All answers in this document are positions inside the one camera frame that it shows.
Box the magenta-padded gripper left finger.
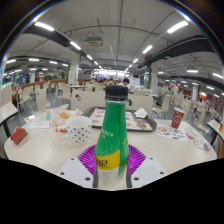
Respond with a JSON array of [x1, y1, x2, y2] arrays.
[[57, 143, 100, 189]]

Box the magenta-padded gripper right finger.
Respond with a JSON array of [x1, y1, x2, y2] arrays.
[[125, 144, 167, 189]]

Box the green plastic drink bottle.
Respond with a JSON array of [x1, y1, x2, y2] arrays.
[[93, 84, 131, 189]]

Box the white polka-dot mug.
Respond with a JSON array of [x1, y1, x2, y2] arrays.
[[65, 115, 93, 145]]

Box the printed sticker sheet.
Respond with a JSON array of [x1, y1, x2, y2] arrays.
[[155, 123, 189, 144]]

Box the clear plastic food bag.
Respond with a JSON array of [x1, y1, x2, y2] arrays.
[[49, 103, 83, 133]]

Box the crumpled white napkin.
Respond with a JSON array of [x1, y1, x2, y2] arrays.
[[133, 107, 149, 119]]

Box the white printed card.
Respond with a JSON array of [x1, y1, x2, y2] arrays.
[[25, 119, 53, 132]]

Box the dark food tray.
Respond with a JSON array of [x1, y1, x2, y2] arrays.
[[80, 106, 158, 133]]

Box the red paper cup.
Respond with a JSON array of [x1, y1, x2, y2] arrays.
[[170, 106, 186, 130]]

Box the clear plastic wrapper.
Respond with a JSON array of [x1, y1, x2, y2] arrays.
[[192, 135, 218, 159]]

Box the red tissue packet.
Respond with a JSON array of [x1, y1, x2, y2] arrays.
[[10, 126, 29, 146]]

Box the beige side table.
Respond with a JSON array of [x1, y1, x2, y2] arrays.
[[0, 101, 19, 138], [206, 119, 224, 159]]

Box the person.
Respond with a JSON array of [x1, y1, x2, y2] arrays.
[[120, 77, 131, 88]]

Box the ceiling air conditioner unit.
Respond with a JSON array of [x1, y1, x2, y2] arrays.
[[84, 36, 104, 49]]

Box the ceiling strip lights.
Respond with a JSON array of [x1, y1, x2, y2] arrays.
[[4, 20, 224, 101]]

